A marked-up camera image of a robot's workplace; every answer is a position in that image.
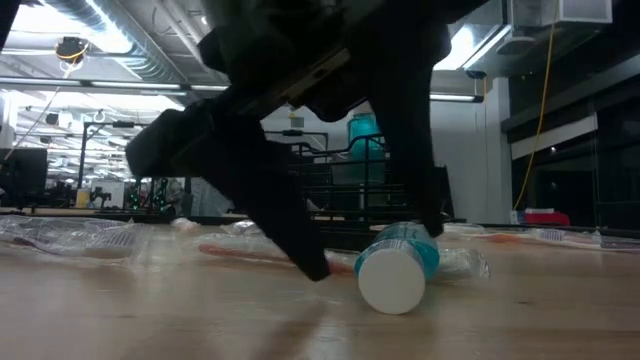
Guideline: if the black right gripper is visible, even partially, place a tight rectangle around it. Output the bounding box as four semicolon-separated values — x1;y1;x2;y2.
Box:
124;0;489;239

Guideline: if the teal mouthwash bottle white cap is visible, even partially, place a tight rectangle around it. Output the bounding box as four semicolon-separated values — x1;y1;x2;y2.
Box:
348;112;387;187
353;221;442;316

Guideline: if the purple toothbrush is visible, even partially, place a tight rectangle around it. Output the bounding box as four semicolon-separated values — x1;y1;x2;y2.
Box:
0;215;154;264
594;230;640;254

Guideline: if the grey cloth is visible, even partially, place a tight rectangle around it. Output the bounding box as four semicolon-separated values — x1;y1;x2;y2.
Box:
185;177;236;217

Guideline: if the red box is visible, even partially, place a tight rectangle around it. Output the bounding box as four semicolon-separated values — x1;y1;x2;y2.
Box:
523;210;572;226

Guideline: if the long ceiling light strip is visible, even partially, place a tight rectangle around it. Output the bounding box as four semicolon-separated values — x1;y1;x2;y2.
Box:
0;75;485;104

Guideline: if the black monitor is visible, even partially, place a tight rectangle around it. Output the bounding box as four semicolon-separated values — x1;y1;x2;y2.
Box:
0;147;49;209

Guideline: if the black wire caddy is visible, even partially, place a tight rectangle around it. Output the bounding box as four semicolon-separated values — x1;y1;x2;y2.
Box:
287;132;431;252

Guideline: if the black metal station frame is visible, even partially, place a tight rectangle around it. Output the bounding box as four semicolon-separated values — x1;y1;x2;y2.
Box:
264;129;330;164
77;121;161;191

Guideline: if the yellow cable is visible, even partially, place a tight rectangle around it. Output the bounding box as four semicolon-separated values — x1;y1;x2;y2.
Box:
513;0;560;211

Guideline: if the black ceiling camera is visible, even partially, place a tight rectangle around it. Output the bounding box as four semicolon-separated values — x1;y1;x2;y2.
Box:
53;35;90;64

